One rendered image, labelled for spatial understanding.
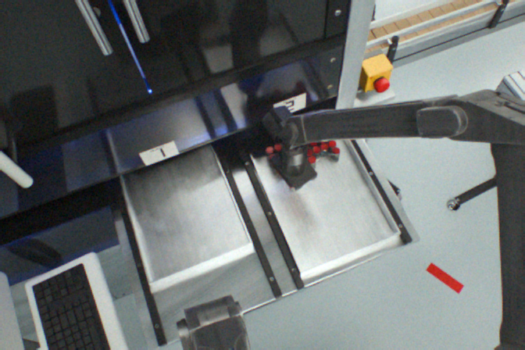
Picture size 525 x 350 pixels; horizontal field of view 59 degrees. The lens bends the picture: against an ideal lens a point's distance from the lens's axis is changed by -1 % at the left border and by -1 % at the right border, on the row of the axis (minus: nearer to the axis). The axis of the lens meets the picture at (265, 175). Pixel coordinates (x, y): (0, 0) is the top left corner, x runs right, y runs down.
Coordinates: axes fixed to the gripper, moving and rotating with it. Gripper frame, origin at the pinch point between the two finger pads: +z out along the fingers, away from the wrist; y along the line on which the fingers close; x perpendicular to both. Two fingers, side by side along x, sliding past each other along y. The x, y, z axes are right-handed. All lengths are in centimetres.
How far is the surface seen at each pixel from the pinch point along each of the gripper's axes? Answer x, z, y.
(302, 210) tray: 1.8, 3.8, -6.3
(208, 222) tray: 22.9, 4.0, 5.3
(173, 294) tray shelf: 39.6, 4.1, -5.2
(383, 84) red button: -32.1, -9.1, 4.9
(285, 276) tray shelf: 15.4, 3.9, -17.4
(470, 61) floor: -144, 92, 34
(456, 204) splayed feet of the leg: -77, 88, -20
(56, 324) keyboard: 68, 10, 7
